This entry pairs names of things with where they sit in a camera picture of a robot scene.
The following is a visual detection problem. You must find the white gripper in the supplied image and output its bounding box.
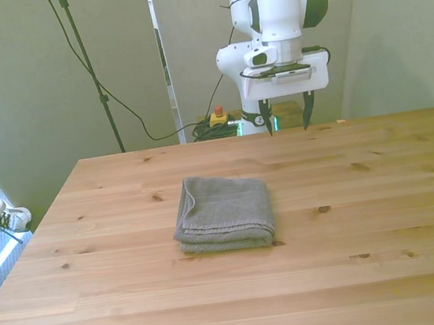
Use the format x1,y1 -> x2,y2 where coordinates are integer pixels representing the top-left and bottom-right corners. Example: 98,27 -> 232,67
238,50 -> 337,140

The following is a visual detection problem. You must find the grey terry towel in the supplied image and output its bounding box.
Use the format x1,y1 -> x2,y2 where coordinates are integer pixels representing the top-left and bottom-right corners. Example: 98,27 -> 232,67
165,166 -> 279,259

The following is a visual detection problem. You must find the yellow emergency stop button box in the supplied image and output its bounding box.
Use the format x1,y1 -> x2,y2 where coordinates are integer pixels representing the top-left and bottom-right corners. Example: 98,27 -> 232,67
206,104 -> 231,128

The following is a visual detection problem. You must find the white sneaker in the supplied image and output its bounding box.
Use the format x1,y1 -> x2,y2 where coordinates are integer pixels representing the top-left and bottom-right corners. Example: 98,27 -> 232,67
0,205 -> 35,238

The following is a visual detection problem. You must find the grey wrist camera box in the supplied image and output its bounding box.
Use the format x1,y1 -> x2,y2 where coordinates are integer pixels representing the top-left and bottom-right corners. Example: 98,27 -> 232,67
268,65 -> 318,85

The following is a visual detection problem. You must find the coiled black cable bundle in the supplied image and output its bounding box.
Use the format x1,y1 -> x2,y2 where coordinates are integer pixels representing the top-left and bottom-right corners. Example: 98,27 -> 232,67
189,115 -> 243,143

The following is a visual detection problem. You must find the white door frame strip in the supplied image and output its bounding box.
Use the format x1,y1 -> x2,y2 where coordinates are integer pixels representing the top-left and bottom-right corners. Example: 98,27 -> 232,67
145,0 -> 187,147

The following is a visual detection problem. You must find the black camera stand cable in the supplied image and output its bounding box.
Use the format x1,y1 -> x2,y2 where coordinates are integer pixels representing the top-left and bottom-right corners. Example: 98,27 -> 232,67
44,0 -> 202,153

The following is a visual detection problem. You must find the dark camera stand pole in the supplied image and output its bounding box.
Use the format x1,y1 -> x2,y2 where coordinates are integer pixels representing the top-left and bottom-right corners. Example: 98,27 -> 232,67
56,0 -> 128,159

